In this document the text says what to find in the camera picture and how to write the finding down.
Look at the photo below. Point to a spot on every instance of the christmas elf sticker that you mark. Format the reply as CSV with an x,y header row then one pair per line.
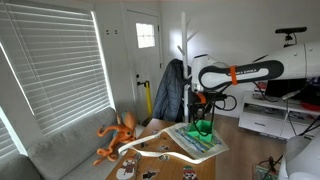
x,y
189,173

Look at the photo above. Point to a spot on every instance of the yellow handled tool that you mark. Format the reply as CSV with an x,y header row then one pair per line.
x,y
146,84

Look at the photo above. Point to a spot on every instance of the white coat rack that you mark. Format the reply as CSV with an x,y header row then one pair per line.
x,y
183,48

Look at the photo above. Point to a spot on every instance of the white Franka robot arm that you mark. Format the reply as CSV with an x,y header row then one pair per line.
x,y
293,62

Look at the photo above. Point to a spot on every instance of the black camera on stand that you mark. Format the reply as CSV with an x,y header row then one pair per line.
x,y
290,34

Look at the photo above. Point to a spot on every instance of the white window blinds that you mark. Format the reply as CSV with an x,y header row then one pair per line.
x,y
56,58

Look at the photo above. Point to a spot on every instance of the white printed tote bag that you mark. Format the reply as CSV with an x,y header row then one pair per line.
x,y
198,150

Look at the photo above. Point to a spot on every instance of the wooden table with stickers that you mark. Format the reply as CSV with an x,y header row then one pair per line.
x,y
163,167

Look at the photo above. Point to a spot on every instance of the orange octopus plush toy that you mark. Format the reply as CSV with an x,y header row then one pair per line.
x,y
124,132

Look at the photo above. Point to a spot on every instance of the white tv stand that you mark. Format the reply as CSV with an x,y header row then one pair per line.
x,y
278,119

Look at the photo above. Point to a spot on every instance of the black television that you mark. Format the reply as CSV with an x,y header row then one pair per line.
x,y
309,89

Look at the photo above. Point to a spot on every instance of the green plastic drawer box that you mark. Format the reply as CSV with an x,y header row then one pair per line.
x,y
201,129

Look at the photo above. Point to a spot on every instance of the white entry door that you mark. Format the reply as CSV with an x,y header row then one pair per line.
x,y
145,54

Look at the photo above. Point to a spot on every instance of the grey sofa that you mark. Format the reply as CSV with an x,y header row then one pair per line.
x,y
66,155

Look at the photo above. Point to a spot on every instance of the dark blue hanging jacket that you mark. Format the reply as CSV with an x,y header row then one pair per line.
x,y
168,103

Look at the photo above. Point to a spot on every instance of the snowman sticker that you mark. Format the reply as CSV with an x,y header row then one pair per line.
x,y
127,170

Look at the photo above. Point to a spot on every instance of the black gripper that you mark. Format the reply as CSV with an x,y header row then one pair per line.
x,y
199,101

